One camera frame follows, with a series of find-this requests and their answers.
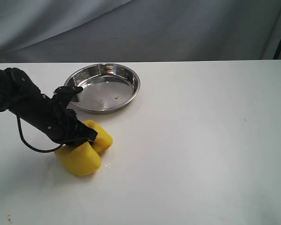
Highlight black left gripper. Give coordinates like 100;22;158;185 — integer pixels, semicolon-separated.
13;93;98;146

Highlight yellow sponge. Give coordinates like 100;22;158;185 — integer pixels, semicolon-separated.
54;120;113;177

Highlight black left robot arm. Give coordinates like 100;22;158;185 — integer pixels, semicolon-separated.
0;67;98;145

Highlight round stainless steel pan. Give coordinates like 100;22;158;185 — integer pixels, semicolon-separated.
64;63;141;114

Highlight grey backdrop cloth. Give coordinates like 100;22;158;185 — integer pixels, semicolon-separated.
0;0;281;63

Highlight black cable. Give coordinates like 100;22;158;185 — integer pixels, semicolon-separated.
15;103;94;153

